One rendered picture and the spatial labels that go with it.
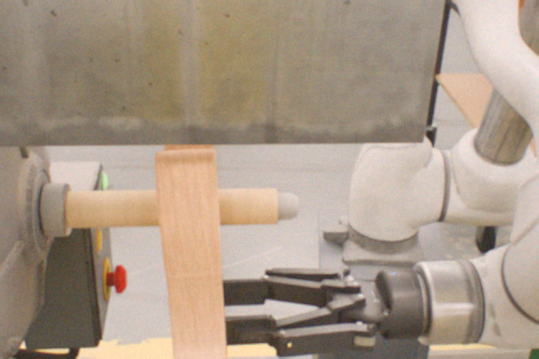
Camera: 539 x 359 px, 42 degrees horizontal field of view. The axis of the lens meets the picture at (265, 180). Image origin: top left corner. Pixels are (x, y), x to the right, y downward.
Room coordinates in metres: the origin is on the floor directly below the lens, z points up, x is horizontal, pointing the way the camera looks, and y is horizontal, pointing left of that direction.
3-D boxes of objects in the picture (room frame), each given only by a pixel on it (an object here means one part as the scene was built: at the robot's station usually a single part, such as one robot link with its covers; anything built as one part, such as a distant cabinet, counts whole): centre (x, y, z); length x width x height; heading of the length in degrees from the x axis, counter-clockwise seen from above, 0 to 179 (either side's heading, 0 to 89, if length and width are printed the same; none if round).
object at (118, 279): (0.79, 0.21, 0.97); 0.04 x 0.04 x 0.04; 6
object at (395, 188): (1.32, -0.27, 0.87); 0.18 x 0.16 x 0.22; 89
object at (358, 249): (1.32, -0.24, 0.73); 0.22 x 0.18 x 0.06; 88
